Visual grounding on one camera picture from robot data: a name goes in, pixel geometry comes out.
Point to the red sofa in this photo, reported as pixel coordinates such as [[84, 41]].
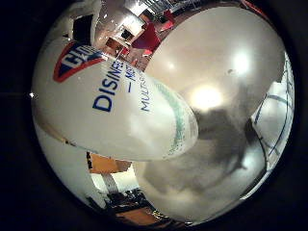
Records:
[[169, 19]]

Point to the red oval floor rug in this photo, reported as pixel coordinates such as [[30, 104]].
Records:
[[147, 38]]

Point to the white disinfectant wipes canister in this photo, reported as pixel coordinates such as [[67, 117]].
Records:
[[128, 128]]

